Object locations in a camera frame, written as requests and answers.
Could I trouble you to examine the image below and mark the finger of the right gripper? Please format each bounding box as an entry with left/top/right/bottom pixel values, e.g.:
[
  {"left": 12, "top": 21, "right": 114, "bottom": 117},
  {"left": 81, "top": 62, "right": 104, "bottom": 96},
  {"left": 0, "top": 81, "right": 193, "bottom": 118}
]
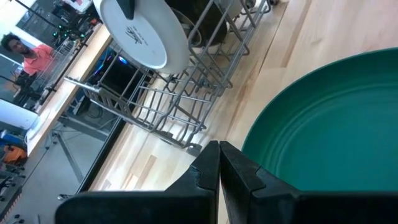
[{"left": 116, "top": 0, "right": 136, "bottom": 21}]

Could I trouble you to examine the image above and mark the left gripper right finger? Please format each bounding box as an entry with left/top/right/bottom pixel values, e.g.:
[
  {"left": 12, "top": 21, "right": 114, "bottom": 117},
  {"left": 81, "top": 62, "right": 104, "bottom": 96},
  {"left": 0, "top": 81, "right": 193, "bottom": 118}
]
[{"left": 219, "top": 141, "right": 398, "bottom": 224}]

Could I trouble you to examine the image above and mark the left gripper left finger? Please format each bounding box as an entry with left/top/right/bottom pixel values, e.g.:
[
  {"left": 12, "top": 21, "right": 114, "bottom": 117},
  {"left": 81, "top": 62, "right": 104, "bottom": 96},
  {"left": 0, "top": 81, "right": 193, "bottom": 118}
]
[{"left": 55, "top": 140, "right": 221, "bottom": 224}]

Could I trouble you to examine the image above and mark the beige round plate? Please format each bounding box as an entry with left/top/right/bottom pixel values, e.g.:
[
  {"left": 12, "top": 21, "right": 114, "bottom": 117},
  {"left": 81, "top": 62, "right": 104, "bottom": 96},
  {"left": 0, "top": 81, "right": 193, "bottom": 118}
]
[{"left": 92, "top": 0, "right": 191, "bottom": 75}]

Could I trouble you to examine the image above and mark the large green plate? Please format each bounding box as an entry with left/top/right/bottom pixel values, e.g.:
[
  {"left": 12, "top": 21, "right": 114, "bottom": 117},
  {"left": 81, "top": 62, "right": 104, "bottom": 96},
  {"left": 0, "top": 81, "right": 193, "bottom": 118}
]
[{"left": 241, "top": 47, "right": 398, "bottom": 192}]

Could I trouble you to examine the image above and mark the light blue plate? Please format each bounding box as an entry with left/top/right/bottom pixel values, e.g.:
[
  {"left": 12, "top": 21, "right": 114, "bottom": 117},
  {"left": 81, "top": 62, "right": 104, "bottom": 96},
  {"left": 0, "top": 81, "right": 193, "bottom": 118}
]
[{"left": 221, "top": 0, "right": 250, "bottom": 18}]

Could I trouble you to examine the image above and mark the equipment with green lights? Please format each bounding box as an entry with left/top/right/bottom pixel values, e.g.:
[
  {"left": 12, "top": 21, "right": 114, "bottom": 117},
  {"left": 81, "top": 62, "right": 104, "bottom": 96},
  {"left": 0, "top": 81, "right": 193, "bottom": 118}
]
[{"left": 49, "top": 0, "right": 102, "bottom": 40}]

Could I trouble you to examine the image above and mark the black computer tower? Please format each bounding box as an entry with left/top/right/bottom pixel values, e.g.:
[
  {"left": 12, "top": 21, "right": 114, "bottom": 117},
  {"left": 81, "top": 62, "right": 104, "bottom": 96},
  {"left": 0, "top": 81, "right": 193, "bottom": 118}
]
[{"left": 99, "top": 52, "right": 137, "bottom": 94}]

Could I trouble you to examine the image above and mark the long wooden table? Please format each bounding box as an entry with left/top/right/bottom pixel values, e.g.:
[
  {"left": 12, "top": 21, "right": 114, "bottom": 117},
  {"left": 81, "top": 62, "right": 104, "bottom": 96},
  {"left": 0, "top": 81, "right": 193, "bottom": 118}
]
[{"left": 26, "top": 24, "right": 113, "bottom": 157}]

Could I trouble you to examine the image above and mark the person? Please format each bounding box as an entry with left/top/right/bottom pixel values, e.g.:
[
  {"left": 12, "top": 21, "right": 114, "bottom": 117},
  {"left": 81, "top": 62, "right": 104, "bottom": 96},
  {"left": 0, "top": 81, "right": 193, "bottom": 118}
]
[{"left": 0, "top": 32, "right": 56, "bottom": 77}]

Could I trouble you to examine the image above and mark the orange object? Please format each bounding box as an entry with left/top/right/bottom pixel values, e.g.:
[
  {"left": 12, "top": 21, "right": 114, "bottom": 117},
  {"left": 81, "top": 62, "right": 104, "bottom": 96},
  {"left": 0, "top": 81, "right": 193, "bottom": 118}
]
[{"left": 2, "top": 145, "right": 28, "bottom": 165}]

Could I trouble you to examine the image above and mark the white rounded object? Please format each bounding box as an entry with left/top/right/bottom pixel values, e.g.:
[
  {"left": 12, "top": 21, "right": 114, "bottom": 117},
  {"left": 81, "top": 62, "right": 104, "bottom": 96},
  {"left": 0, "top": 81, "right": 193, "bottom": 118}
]
[{"left": 0, "top": 98, "right": 40, "bottom": 132}]

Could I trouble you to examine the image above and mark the grey wire dish rack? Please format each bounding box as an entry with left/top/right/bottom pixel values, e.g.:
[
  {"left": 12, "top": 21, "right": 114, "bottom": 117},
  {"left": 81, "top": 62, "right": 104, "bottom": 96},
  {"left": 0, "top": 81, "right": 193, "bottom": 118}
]
[{"left": 63, "top": 0, "right": 280, "bottom": 149}]

